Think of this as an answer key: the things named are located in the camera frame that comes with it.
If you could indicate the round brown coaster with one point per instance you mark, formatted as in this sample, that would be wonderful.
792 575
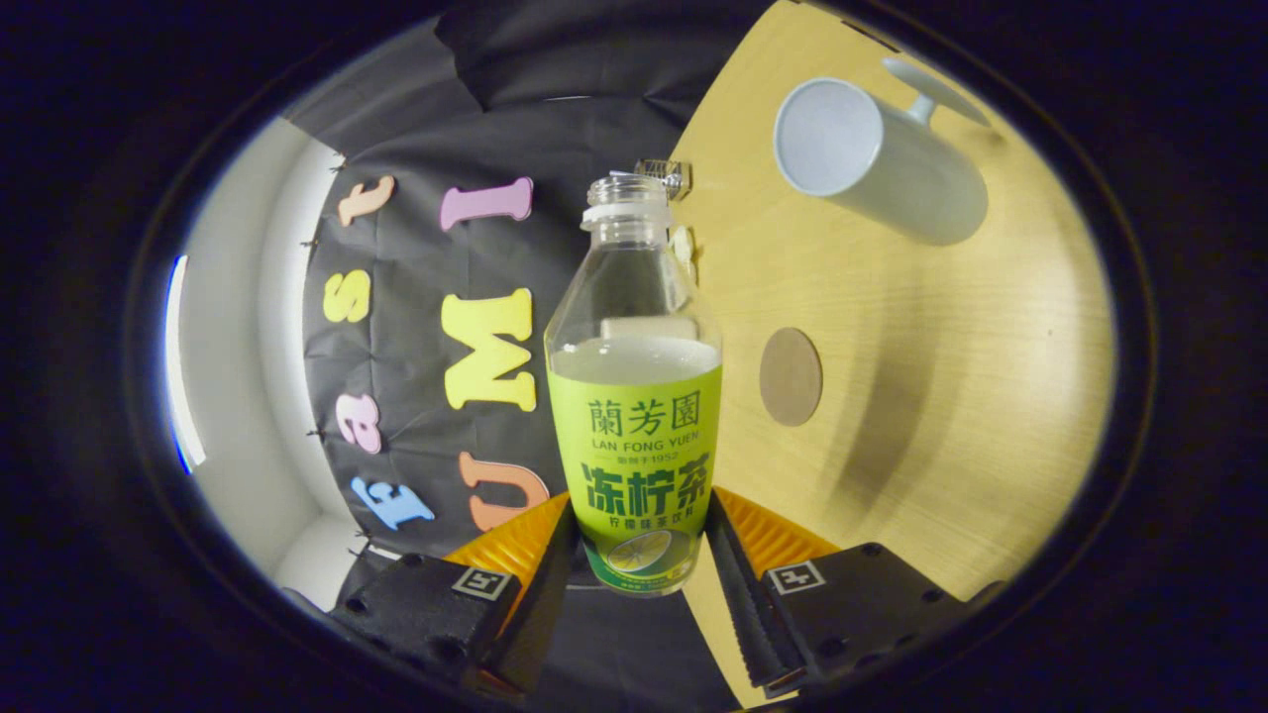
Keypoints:
791 376

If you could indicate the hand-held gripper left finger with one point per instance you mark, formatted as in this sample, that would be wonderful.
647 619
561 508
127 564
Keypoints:
540 614

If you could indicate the wooden table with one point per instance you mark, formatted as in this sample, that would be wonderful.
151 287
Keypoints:
941 396

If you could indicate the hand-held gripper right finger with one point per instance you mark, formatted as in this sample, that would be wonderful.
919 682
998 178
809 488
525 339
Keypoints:
738 604

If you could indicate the green label juice bottle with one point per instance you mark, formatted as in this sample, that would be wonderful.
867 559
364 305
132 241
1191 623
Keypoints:
634 446

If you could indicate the white cup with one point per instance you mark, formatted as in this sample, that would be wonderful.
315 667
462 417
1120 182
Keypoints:
892 168

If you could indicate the black backdrop cloth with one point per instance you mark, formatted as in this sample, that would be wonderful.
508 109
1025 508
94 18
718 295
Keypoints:
416 272

